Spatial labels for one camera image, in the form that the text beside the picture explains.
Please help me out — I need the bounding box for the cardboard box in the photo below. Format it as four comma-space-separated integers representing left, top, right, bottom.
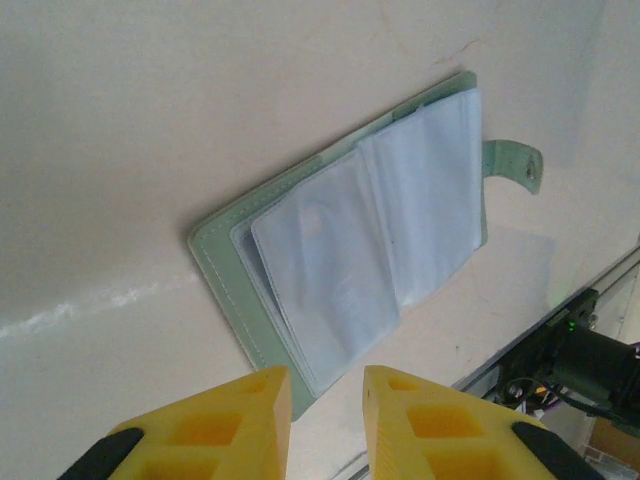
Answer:
584, 415, 640, 467

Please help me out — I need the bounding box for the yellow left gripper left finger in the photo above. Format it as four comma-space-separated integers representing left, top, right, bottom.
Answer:
59, 365, 292, 480

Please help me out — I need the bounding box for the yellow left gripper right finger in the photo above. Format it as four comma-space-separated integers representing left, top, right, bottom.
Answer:
363, 364, 604, 480

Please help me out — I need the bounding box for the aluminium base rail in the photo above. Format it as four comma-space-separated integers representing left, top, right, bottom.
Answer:
449, 244, 640, 401

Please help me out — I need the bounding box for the green card holder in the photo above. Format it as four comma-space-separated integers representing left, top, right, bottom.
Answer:
187, 70, 546, 421

